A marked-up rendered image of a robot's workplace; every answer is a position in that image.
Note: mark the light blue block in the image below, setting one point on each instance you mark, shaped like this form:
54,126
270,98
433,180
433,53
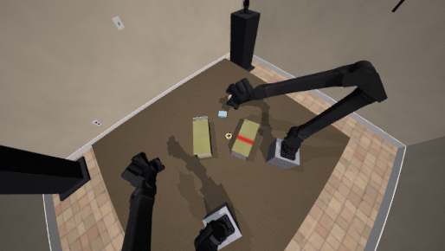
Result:
222,114

